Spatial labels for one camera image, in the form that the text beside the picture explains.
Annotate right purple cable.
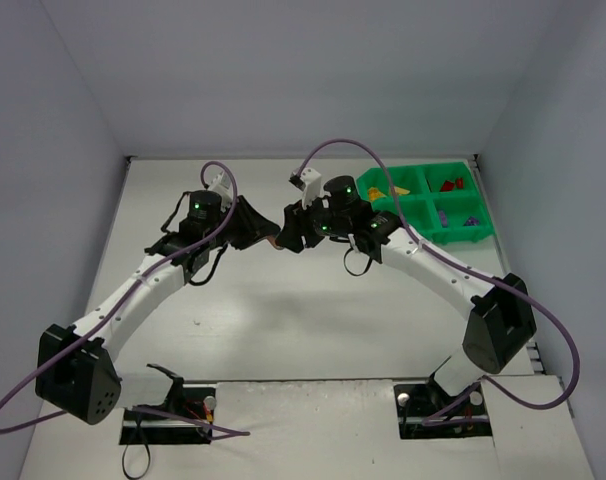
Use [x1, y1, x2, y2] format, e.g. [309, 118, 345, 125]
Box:
[298, 138, 580, 426]

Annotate green four-compartment tray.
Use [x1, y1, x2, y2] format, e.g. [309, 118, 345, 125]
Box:
[356, 161, 495, 245]

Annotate purple rounded lego brick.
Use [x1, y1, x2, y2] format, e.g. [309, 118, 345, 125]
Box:
[437, 210, 448, 228]

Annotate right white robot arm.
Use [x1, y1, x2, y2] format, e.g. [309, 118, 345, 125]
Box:
[276, 169, 536, 397]

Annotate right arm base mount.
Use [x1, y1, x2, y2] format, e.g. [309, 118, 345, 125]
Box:
[393, 383, 493, 441]

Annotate red long lego brick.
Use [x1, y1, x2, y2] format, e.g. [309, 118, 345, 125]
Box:
[440, 180, 457, 192]

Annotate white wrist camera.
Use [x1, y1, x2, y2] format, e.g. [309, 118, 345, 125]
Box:
[207, 172, 234, 212]
[289, 167, 322, 209]

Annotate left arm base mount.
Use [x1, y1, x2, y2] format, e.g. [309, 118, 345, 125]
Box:
[119, 364, 217, 446]

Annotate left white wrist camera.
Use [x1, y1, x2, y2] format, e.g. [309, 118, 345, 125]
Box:
[207, 172, 234, 212]

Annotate purple lego plate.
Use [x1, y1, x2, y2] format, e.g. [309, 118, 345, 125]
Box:
[464, 216, 481, 226]

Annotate yellow long lego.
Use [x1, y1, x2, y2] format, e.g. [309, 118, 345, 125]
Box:
[367, 187, 387, 202]

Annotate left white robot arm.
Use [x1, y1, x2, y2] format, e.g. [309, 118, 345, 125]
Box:
[35, 190, 280, 425]

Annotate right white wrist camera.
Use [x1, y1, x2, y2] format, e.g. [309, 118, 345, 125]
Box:
[289, 167, 322, 209]

